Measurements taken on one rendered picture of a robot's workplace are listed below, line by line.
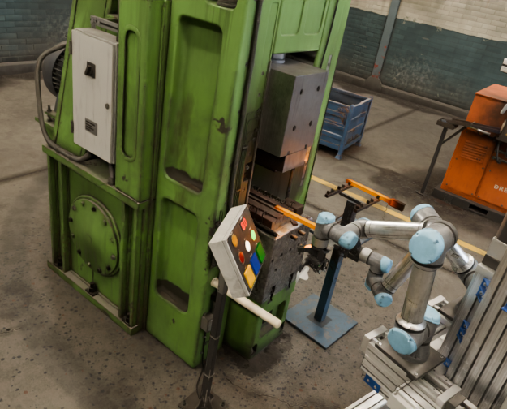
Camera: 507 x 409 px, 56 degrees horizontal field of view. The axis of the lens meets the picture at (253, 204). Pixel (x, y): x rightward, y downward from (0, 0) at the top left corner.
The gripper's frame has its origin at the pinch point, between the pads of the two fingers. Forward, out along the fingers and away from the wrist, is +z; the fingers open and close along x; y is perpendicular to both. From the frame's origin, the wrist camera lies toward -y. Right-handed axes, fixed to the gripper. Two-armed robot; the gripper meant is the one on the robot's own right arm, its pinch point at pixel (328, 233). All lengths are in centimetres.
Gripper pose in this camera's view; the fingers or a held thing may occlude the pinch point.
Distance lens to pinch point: 254.4
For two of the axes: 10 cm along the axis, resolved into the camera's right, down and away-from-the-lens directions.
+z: -7.7, -4.0, 5.0
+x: 6.2, -2.9, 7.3
